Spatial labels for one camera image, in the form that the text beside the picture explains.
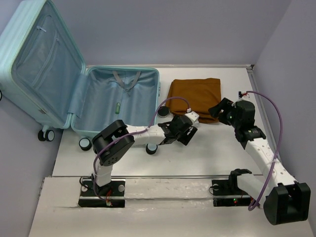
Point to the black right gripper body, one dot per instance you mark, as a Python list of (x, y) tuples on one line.
[(228, 116)]

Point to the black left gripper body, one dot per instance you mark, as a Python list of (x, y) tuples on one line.
[(175, 118)]

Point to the round black tin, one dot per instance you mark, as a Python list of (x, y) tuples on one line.
[(163, 111)]

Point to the brown cloth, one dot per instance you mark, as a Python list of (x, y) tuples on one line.
[(201, 94)]

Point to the green small tube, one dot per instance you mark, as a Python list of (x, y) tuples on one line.
[(117, 110)]

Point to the light blue hard-shell suitcase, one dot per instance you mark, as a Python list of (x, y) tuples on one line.
[(43, 72)]

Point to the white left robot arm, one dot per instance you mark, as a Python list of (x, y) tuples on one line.
[(111, 144)]

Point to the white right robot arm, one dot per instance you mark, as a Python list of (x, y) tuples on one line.
[(282, 197)]

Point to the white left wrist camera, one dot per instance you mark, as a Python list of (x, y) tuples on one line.
[(193, 116)]

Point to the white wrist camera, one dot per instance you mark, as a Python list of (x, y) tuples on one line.
[(243, 96), (193, 116)]

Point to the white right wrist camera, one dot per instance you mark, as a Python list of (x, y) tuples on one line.
[(243, 96)]

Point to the aluminium table rail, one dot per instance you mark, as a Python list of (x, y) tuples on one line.
[(260, 102)]

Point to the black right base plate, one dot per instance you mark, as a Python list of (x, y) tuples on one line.
[(224, 195)]

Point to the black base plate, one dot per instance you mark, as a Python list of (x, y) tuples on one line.
[(224, 195), (110, 196)]

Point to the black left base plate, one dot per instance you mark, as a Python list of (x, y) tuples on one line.
[(110, 196)]

